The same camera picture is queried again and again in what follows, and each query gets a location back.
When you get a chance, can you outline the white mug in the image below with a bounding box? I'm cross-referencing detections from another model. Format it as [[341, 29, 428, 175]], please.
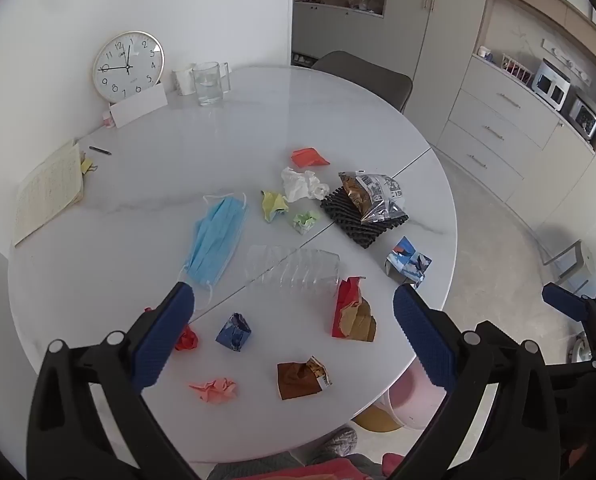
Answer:
[[172, 63, 197, 97]]

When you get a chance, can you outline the yellow round object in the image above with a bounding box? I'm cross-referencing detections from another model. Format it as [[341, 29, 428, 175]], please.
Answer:
[[353, 404, 403, 433]]

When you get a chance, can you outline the grey dining chair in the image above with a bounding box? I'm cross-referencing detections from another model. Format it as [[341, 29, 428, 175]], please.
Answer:
[[310, 50, 413, 114]]

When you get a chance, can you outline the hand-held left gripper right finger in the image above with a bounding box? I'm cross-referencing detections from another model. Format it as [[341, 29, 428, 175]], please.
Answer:
[[393, 284, 574, 480]]

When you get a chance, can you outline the pink trash bin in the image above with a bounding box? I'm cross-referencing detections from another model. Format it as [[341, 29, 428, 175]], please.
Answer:
[[389, 360, 450, 431]]

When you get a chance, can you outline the white crumpled tissue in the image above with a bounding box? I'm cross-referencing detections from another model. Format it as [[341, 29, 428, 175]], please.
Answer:
[[281, 166, 331, 203]]

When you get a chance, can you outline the black ribbed foam pad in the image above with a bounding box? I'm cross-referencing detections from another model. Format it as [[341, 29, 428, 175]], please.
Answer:
[[320, 186, 409, 250]]

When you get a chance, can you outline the yellow paper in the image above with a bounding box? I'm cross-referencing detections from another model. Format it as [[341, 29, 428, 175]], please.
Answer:
[[260, 190, 289, 223]]

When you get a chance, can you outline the green paper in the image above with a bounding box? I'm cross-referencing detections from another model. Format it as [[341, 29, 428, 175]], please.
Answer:
[[293, 209, 321, 234]]

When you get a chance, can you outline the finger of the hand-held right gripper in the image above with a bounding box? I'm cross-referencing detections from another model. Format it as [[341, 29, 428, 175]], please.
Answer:
[[542, 282, 596, 361]]

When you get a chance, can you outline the red and gold wrapper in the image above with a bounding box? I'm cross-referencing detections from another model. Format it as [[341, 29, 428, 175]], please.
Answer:
[[331, 276, 377, 343]]

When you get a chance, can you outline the dark blue crumpled paper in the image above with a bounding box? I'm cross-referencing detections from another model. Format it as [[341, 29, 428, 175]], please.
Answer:
[[215, 312, 253, 352]]

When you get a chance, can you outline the clear plastic tray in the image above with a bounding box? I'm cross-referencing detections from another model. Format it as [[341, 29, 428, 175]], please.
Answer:
[[245, 245, 341, 297]]

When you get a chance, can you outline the blue face mask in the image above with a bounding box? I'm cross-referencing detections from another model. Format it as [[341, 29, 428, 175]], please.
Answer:
[[179, 193, 249, 306]]

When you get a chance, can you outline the grey metal stool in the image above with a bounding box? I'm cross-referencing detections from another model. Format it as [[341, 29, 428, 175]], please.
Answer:
[[540, 239, 596, 292]]

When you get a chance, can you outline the round white wall clock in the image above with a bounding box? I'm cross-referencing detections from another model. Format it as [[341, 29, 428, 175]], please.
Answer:
[[92, 31, 165, 102]]

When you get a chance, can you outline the silver microwave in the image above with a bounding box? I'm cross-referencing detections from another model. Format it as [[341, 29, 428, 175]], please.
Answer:
[[567, 96, 596, 142]]

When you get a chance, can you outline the open paper notebook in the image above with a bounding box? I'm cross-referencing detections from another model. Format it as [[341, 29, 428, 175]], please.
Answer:
[[14, 139, 85, 247]]

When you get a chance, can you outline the clear glass mug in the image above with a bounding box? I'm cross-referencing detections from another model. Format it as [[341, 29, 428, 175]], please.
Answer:
[[192, 61, 232, 107]]

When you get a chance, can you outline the red crumpled paper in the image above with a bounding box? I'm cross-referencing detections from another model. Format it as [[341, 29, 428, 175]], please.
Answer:
[[174, 325, 201, 352]]

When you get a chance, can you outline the blue printed paper box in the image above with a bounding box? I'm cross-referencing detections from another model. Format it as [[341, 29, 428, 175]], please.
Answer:
[[385, 236, 433, 289]]

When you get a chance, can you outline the spice rack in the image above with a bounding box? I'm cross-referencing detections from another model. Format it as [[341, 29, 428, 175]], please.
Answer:
[[500, 54, 535, 86]]

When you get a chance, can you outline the grey drawer unit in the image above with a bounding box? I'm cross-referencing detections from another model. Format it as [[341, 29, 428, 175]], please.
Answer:
[[435, 54, 565, 203]]

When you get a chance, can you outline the white card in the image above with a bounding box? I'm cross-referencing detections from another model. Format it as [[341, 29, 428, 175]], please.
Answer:
[[109, 83, 169, 129]]

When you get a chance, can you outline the white microwave oven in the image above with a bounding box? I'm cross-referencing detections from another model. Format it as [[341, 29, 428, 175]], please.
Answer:
[[532, 58, 572, 112]]

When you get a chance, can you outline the silver snack bag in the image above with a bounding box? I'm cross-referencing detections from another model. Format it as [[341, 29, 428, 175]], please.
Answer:
[[338, 171, 407, 225]]

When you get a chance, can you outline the brown snack wrapper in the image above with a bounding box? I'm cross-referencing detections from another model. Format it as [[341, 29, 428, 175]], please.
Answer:
[[277, 356, 333, 401]]

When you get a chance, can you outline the tall grey cabinet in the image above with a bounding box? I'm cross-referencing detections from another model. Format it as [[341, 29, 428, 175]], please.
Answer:
[[292, 0, 496, 147]]

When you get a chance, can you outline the grey slipper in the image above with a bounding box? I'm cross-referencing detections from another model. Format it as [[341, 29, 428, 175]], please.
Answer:
[[314, 424, 359, 463]]

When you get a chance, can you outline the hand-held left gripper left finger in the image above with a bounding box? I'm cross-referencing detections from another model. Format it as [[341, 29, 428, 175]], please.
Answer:
[[26, 281, 201, 480]]

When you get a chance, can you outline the red folded paper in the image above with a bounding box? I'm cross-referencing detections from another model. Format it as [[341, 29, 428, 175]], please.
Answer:
[[291, 147, 331, 168]]

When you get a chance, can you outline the pink crumpled paper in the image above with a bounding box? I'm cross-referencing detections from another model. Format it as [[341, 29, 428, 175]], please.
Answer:
[[189, 377, 239, 404]]

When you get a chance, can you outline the white round appliance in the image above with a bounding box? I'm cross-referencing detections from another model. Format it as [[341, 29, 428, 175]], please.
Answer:
[[568, 329, 593, 363]]

